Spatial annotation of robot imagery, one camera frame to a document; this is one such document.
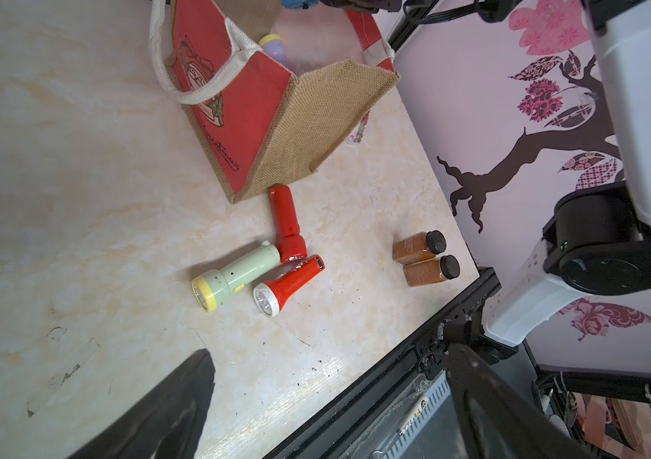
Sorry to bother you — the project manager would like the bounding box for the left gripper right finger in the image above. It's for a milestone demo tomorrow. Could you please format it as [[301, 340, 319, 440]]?
[[447, 344, 589, 458]]

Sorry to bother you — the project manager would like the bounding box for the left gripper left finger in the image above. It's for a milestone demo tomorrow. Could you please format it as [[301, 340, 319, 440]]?
[[71, 349, 216, 458]]

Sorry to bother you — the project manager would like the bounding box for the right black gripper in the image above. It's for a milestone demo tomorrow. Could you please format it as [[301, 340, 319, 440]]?
[[320, 0, 403, 13]]

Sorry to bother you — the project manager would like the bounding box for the purple flashlight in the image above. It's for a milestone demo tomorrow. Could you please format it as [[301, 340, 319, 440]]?
[[258, 34, 292, 70]]

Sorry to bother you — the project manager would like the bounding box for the light green flashlight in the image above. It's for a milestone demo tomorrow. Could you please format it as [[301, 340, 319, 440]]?
[[191, 241, 281, 312]]

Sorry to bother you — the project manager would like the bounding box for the brown jute tote bag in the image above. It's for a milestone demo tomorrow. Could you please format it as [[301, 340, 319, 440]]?
[[149, 1, 399, 203]]

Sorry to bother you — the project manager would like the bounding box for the red flashlight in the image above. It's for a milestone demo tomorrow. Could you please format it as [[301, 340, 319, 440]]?
[[253, 254, 325, 317], [269, 185, 307, 264]]

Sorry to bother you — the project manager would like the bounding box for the blue flashlight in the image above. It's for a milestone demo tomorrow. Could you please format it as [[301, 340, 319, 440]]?
[[281, 0, 319, 11]]

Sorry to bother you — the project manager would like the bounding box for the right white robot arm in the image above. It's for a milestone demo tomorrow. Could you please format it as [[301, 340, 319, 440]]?
[[344, 1, 651, 348]]

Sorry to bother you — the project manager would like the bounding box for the spice jar black lid rear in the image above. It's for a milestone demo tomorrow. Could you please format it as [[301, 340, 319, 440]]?
[[392, 231, 447, 265]]

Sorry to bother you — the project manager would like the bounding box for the grey slotted cable duct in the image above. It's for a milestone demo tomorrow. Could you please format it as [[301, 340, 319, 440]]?
[[369, 371, 451, 458]]

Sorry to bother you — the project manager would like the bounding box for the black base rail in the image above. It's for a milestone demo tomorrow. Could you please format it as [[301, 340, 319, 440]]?
[[266, 268, 501, 458]]

